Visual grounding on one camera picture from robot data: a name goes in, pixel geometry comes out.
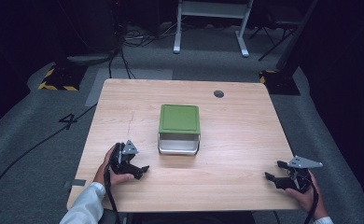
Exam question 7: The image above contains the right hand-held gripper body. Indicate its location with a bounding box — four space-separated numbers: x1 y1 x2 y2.
277 155 324 194

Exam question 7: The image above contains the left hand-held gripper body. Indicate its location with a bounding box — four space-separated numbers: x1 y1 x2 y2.
109 139 142 180

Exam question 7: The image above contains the green-topped white drawer box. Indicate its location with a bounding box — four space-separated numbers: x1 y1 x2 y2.
157 104 202 156

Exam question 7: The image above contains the person's left hand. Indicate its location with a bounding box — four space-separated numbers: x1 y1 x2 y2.
92 143 135 188

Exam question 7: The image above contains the person's right hand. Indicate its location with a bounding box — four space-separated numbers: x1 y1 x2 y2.
285 169 329 220

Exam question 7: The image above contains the black yellow striped stand base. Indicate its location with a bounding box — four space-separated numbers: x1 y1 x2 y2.
259 69 301 96
37 63 88 92

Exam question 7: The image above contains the dark slanted stand pole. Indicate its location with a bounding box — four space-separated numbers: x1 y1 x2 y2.
275 0 320 73

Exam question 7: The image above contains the black tripod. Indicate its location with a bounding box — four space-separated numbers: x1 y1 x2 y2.
249 18 298 62

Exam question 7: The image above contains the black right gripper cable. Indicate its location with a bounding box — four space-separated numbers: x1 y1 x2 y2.
302 178 320 224

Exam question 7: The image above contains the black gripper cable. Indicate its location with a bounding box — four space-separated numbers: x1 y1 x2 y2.
104 162 122 224
302 178 320 224

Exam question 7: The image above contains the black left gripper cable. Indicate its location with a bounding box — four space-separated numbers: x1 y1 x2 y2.
104 162 122 224

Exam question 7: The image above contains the long black floor cable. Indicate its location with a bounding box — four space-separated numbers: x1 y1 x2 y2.
0 103 98 218

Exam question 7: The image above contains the tangle of black floor cables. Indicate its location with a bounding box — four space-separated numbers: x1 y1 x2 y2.
107 18 178 80

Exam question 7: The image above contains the white metal desk frame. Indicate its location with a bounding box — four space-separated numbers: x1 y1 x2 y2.
173 0 255 58

